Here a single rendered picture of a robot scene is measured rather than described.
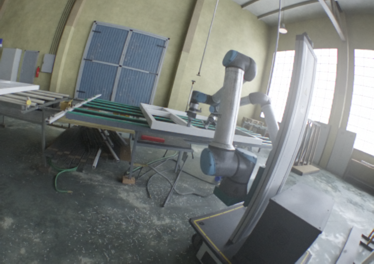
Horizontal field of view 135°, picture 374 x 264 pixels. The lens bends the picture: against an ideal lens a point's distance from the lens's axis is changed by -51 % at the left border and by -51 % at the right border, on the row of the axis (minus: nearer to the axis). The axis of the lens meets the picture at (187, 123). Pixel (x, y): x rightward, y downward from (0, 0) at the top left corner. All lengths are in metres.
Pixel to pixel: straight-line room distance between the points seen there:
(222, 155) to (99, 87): 7.55
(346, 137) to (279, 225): 7.30
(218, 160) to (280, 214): 0.44
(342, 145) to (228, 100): 7.43
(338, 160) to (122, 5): 12.43
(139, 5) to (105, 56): 3.17
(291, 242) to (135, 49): 8.15
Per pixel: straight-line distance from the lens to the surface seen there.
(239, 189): 0.99
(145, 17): 8.75
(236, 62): 0.93
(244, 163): 0.92
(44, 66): 9.02
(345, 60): 9.17
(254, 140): 2.13
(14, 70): 10.09
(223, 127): 0.84
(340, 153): 8.03
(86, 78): 8.20
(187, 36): 8.48
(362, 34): 10.23
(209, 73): 9.13
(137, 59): 8.02
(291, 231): 0.88
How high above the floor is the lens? 1.20
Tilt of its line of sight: 9 degrees down
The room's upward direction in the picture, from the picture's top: 14 degrees clockwise
